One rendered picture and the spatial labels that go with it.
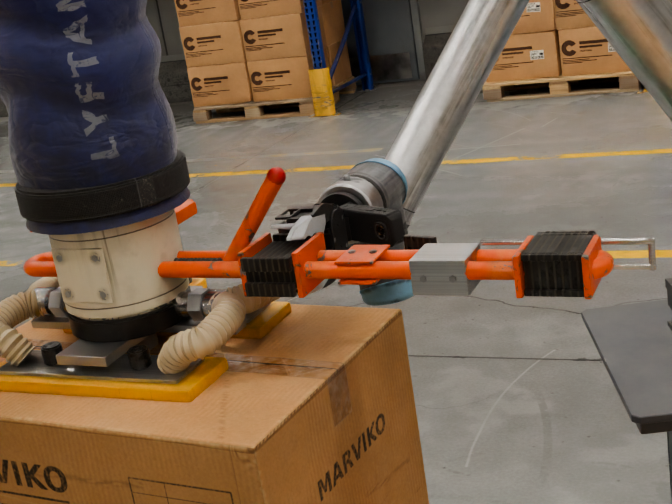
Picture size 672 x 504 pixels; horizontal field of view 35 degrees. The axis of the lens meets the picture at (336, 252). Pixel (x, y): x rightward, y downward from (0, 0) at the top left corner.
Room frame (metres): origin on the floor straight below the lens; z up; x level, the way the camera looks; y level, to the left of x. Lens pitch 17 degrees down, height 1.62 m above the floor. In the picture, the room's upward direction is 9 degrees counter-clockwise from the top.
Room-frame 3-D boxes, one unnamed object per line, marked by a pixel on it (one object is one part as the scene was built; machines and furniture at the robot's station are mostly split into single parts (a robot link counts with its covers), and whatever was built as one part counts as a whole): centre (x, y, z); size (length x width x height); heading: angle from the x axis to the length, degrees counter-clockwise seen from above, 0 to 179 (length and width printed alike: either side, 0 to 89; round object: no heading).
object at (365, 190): (1.49, -0.03, 1.21); 0.09 x 0.05 x 0.10; 66
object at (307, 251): (1.29, 0.07, 1.21); 0.10 x 0.08 x 0.06; 154
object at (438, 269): (1.20, -0.13, 1.20); 0.07 x 0.07 x 0.04; 64
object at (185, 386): (1.32, 0.33, 1.10); 0.34 x 0.10 x 0.05; 64
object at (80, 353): (1.40, 0.29, 1.14); 0.34 x 0.25 x 0.06; 64
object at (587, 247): (1.13, -0.24, 1.21); 0.08 x 0.07 x 0.05; 64
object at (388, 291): (1.58, -0.07, 1.09); 0.12 x 0.09 x 0.12; 7
